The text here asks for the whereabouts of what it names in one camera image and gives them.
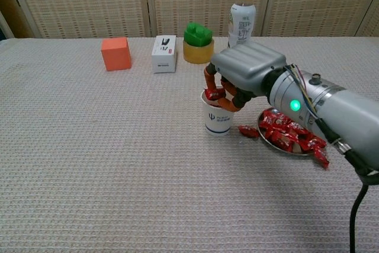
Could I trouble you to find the red candy pile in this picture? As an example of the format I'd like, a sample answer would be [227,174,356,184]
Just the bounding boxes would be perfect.
[259,109,328,153]

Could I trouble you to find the white bottle yellow cap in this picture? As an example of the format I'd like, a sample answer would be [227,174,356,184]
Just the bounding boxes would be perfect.
[227,0,257,49]

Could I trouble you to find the orange cube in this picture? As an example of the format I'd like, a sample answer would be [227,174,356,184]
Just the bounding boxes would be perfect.
[101,37,132,72]

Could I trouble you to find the white stapler box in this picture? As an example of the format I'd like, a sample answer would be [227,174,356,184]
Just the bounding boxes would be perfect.
[151,35,178,74]

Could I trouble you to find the yellow tape roll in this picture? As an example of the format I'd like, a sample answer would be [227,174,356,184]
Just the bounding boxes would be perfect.
[182,39,215,65]

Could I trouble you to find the white paper cup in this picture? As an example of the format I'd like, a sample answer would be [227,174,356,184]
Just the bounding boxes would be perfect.
[200,88,237,137]

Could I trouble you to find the green toy brick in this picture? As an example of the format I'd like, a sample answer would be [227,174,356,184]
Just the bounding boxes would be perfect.
[183,22,214,48]

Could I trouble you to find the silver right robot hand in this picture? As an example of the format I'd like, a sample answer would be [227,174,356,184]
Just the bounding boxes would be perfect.
[203,41,287,112]

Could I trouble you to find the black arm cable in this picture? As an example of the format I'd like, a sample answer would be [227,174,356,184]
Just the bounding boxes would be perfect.
[349,183,370,253]

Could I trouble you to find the round metal plate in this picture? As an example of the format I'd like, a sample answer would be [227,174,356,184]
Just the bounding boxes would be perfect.
[256,109,317,156]

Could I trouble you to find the beige woven tablecloth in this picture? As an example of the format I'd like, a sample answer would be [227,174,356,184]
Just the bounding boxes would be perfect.
[0,37,379,253]

